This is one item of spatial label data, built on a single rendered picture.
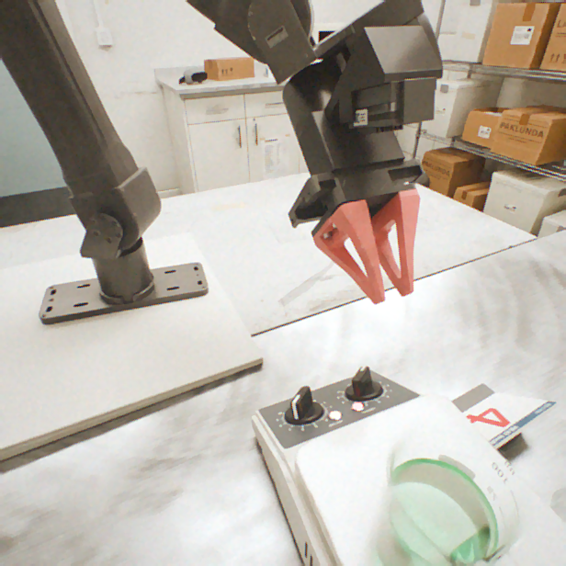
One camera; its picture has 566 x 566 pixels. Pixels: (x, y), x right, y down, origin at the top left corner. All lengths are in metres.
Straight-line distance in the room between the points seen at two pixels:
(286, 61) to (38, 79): 0.22
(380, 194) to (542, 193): 2.19
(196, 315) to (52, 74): 0.27
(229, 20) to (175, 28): 2.78
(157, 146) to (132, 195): 2.74
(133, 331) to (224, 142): 2.27
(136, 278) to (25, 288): 0.17
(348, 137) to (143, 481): 0.32
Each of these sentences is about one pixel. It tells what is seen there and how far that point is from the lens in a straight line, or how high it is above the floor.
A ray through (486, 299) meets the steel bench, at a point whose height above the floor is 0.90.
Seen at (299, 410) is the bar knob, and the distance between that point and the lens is 0.30.
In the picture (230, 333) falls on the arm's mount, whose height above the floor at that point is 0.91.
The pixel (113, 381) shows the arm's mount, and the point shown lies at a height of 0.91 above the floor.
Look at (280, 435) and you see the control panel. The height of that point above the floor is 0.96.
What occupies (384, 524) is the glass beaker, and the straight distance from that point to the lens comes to 0.20.
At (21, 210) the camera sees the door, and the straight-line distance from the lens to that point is 3.27.
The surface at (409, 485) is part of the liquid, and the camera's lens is 0.20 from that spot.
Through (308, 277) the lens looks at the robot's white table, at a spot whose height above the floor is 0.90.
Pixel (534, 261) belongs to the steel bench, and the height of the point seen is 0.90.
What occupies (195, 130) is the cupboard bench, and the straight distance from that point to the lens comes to 2.58.
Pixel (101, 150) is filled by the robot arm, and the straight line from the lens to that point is 0.41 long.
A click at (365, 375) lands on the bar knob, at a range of 0.32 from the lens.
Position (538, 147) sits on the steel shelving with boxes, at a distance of 2.44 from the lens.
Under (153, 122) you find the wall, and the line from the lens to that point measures 3.12.
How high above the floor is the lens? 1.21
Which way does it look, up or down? 35 degrees down
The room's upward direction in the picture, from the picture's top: 1 degrees counter-clockwise
